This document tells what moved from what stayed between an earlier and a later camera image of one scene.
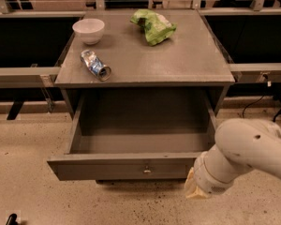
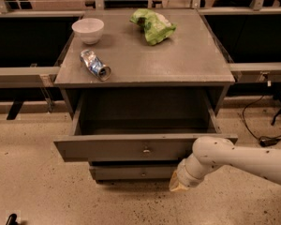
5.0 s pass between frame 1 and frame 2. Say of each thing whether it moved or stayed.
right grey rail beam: stayed
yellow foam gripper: moved
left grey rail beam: stayed
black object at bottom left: stayed
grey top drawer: moved
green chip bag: stayed
